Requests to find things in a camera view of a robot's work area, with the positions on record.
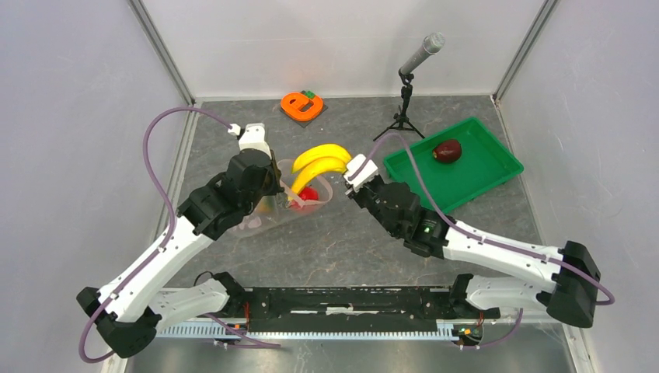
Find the clear zip top bag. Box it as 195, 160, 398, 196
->
227, 159, 333, 238

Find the red fake strawberry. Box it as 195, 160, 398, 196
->
291, 186, 319, 211

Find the yellow fake banana bunch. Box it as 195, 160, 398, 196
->
291, 143, 352, 195

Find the dark red fake fruit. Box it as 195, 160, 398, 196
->
432, 139, 462, 164

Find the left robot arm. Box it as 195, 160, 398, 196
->
76, 148, 282, 363

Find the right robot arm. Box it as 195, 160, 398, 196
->
346, 176, 601, 328

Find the black microphone tripod stand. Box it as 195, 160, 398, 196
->
373, 71, 425, 141

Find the green plastic tray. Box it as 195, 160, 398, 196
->
410, 117, 524, 214

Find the grey microphone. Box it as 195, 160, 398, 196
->
399, 32, 445, 75

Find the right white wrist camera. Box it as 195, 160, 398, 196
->
343, 154, 379, 192

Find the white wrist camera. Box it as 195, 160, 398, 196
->
228, 123, 274, 159
343, 154, 379, 192

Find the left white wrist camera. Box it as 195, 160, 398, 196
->
228, 123, 274, 159

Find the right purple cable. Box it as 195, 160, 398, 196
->
355, 133, 616, 307

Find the purple cable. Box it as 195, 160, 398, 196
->
78, 106, 239, 364
355, 133, 616, 307

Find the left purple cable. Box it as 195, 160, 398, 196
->
78, 106, 239, 364

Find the white cable chain strip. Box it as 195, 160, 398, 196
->
156, 319, 459, 342

